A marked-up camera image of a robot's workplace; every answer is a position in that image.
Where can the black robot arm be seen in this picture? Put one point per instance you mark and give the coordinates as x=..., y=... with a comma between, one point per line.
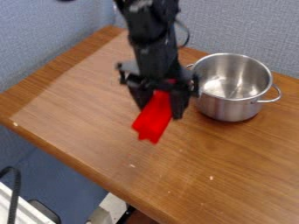
x=150, y=21

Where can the white equipment under table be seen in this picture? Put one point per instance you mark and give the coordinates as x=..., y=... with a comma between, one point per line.
x=28, y=213

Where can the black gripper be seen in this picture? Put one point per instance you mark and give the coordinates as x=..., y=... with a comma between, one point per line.
x=154, y=69

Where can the stainless steel pot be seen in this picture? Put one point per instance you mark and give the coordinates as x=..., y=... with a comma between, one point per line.
x=234, y=85

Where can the red rectangular block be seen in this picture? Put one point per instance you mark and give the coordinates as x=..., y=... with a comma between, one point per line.
x=153, y=118

